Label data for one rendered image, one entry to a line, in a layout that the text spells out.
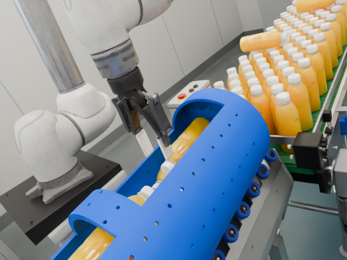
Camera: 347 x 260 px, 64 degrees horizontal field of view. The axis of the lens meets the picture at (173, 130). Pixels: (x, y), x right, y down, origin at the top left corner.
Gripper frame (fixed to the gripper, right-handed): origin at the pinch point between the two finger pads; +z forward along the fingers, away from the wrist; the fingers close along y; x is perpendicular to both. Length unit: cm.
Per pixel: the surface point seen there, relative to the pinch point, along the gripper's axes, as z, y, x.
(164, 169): 7.4, 0.3, -0.7
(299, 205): 87, 9, 64
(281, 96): 7.5, 18.9, 37.3
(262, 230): 31.5, 19.6, 5.9
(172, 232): 2.3, 17.9, -18.9
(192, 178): 0.1, 16.4, -8.0
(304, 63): 8, 20, 62
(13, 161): 70, -259, 30
